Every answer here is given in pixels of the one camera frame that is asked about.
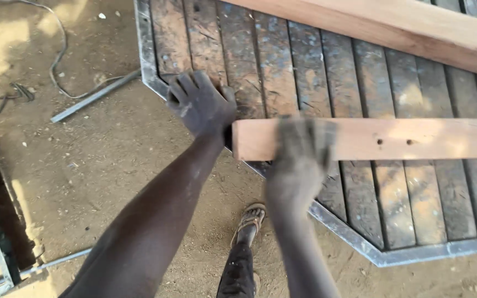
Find rusty metal work table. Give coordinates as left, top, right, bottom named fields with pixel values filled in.
left=134, top=0, right=477, bottom=268

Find bent dark metal scraps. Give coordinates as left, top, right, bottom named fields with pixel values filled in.
left=0, top=82, right=36, bottom=115

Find person's brown sandal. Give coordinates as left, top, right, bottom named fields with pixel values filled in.
left=230, top=202, right=267, bottom=249

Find short wooden plank with holes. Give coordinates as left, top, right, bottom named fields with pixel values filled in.
left=232, top=118, right=477, bottom=162

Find grey metal bar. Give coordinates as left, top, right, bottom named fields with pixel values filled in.
left=51, top=69, right=142, bottom=123

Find person's leg in dark trousers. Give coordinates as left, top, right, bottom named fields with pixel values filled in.
left=216, top=225, right=260, bottom=298

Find thin metal rod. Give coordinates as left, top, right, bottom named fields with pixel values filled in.
left=19, top=248, right=93, bottom=279

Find person's right hand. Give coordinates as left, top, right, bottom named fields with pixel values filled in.
left=265, top=116, right=338, bottom=203

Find long wooden beam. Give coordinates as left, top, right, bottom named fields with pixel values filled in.
left=218, top=0, right=477, bottom=80

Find grey electric cable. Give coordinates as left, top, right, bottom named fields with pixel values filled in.
left=0, top=0, right=128, bottom=100

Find person's left hand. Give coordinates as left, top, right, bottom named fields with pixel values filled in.
left=166, top=70, right=238, bottom=139

